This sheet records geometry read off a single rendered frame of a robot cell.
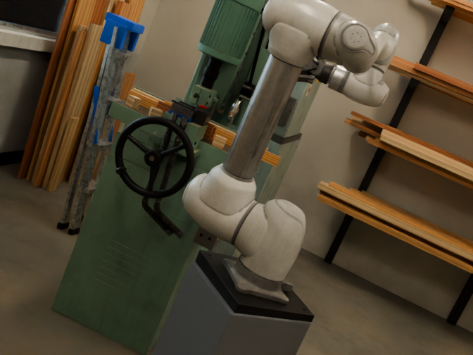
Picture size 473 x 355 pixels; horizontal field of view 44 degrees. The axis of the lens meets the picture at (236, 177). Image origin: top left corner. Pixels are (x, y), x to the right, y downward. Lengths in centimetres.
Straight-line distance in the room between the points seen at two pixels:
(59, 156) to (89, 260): 139
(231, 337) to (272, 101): 68
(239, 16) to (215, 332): 116
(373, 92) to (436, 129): 243
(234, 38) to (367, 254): 276
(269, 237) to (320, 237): 296
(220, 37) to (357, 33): 82
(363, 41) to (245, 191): 55
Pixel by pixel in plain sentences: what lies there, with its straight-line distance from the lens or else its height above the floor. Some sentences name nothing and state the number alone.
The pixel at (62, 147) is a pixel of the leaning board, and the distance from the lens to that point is 373.
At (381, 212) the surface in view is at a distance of 412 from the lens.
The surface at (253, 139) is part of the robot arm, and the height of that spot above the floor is 105.
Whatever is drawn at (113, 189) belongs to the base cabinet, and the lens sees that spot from 235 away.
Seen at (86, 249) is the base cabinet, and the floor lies 31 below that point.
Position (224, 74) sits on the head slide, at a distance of 244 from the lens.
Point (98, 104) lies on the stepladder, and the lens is 315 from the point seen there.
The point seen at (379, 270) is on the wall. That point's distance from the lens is 471.
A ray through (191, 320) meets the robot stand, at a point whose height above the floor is 47.
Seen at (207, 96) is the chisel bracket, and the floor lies 105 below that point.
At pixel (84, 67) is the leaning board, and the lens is 370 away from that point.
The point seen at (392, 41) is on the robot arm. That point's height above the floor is 149.
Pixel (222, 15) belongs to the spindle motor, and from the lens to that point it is 228.
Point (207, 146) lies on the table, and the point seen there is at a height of 89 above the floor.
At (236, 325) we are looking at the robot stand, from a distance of 173.
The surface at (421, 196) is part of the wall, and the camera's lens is 459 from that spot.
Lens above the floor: 130
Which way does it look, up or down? 12 degrees down
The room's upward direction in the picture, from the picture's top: 23 degrees clockwise
